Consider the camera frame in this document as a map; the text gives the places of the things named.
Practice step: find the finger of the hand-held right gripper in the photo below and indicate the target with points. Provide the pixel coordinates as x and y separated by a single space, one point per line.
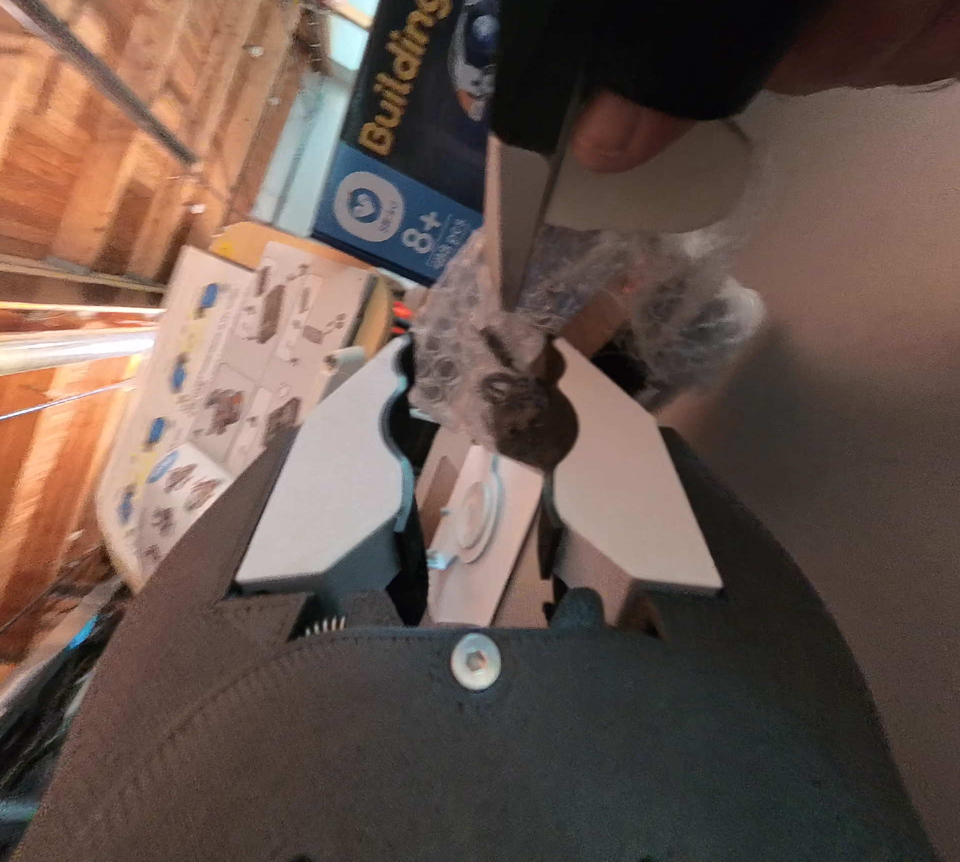
517 217

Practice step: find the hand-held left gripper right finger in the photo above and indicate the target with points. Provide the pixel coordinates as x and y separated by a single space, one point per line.
630 502

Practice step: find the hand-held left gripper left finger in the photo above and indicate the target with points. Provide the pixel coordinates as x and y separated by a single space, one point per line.
330 502

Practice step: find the clear plastic parts bag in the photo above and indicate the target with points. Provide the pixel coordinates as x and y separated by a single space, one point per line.
637 277

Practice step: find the white desk stand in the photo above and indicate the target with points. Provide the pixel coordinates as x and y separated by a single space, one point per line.
480 517

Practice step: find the blue cardboard kit box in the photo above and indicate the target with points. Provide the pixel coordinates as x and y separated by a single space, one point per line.
405 52

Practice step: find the white instruction booklet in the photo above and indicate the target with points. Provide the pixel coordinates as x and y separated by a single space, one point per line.
300 307

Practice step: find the light wooden table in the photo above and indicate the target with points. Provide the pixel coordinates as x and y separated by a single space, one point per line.
236 239

